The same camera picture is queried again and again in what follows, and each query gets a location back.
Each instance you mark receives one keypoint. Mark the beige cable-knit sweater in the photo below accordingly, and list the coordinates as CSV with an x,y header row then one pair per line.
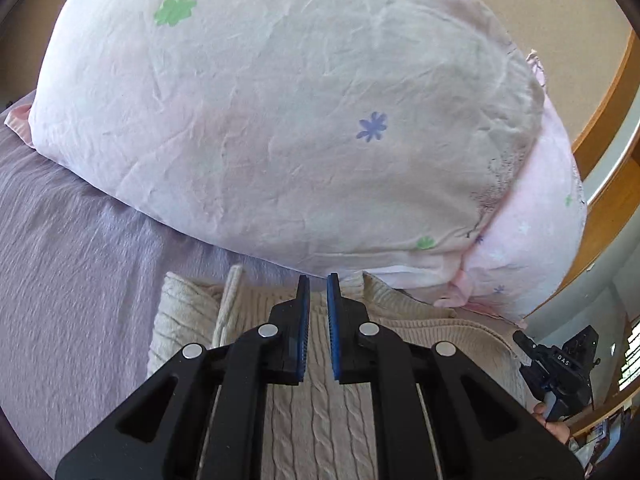
x,y
321,429

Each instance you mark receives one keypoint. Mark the lilac bed sheet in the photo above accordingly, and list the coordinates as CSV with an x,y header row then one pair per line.
x,y
81,275

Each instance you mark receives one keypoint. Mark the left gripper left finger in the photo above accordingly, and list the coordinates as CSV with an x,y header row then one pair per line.
x,y
201,415

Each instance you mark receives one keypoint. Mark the person's right hand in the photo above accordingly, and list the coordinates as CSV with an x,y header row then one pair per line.
x,y
559,430

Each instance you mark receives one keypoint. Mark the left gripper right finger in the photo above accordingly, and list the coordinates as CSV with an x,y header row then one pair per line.
x,y
437,415

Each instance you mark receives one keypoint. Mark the pink floral pillow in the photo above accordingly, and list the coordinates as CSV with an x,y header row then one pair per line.
x,y
519,261

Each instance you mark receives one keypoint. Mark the white floral pillow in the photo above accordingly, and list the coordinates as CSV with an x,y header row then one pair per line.
x,y
320,135

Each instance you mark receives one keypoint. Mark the wooden bed headboard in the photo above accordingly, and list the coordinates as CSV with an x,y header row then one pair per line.
x,y
607,156

